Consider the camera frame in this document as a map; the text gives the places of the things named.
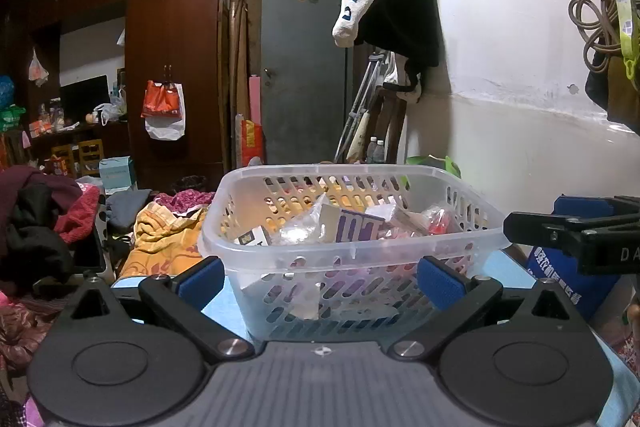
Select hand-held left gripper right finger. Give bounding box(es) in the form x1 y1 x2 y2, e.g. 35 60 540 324
390 256 588 360

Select grey cloth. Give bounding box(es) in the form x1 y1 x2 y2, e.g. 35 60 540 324
105 189 154 231

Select pink roll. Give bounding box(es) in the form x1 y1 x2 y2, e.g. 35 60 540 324
248 75 262 128

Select dark maroon clothing pile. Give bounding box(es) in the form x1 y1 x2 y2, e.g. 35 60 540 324
0 165 102 294

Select coiled grey cable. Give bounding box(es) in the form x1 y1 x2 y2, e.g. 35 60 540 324
567 0 640 76

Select clear plastic bag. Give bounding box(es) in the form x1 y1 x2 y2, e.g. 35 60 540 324
277 193 334 246

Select red and yellow sack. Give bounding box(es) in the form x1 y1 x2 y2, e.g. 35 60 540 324
241 119 265 166

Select brown wooden wardrobe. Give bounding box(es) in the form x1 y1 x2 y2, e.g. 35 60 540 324
0 0 233 181

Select light blue cardboard box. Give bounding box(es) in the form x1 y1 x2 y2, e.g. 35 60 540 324
98 156 136 194

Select pink floral cloth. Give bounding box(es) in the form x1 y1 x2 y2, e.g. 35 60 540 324
152 189 217 214

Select black television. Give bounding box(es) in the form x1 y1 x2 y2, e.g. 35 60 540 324
60 75 110 118

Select blue printed bag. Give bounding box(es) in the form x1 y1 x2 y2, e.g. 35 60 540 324
525 241 622 324

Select yellow wooden chair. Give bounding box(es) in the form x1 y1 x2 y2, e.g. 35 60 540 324
50 145 76 178
77 139 105 178

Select white and black hanging garment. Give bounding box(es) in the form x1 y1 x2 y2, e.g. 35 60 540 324
332 0 444 96

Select red packet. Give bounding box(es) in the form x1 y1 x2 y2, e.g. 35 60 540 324
421 204 457 236

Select red and white plastic bag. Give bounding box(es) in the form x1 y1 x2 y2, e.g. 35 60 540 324
141 79 187 142

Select green plastic bag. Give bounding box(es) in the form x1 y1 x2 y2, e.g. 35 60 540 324
405 154 462 178

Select clear plastic basket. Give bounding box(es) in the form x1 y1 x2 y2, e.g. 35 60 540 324
197 163 513 343

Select dark hanging bag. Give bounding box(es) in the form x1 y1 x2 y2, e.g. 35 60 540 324
584 52 640 136

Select small white box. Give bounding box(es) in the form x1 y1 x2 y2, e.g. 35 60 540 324
235 227 272 248

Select small hanging plastic bag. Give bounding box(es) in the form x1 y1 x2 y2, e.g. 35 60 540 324
27 48 51 88

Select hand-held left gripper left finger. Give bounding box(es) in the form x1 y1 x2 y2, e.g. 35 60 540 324
52 256 254 364

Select black wastebasket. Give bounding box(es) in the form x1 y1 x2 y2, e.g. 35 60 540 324
172 175 207 198

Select grey door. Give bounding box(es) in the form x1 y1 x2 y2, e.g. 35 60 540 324
260 0 352 166

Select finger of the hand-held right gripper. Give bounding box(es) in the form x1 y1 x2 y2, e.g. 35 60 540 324
502 211 585 256
552 195 621 220

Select wooden planks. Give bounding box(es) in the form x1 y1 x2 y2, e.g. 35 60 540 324
217 0 264 168

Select metal crutches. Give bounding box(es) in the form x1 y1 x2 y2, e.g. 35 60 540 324
332 49 389 165

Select orange patterned blanket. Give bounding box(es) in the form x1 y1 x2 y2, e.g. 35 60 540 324
117 202 212 280

